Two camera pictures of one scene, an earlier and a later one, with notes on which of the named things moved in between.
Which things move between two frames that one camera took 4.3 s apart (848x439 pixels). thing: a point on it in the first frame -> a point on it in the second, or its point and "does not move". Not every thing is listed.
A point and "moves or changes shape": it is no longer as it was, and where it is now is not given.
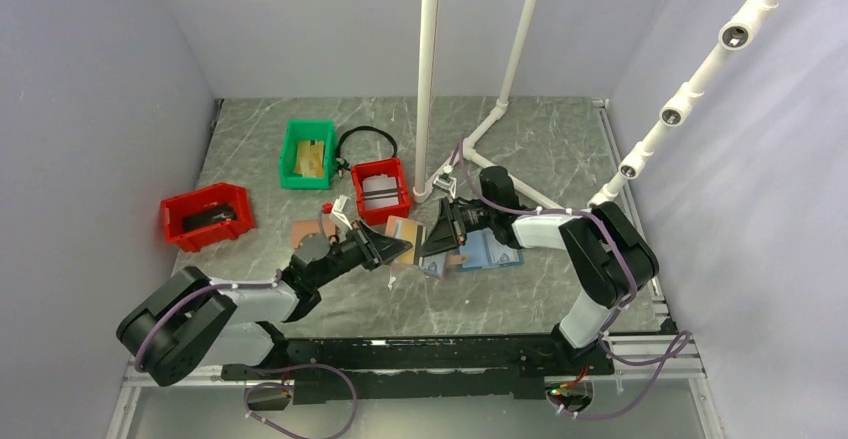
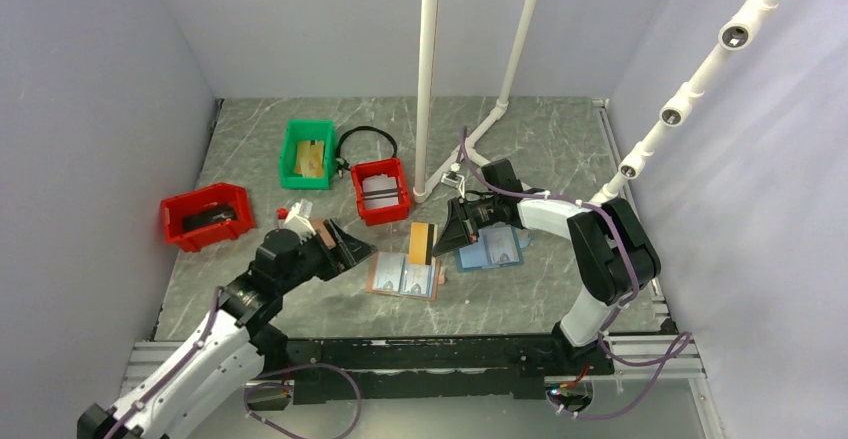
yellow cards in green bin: (310, 161) does not move
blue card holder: (485, 251) does not move
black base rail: (328, 370) does not move
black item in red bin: (211, 217) does not move
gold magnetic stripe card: (415, 234) moves or changes shape
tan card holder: (390, 228) -> (391, 274)
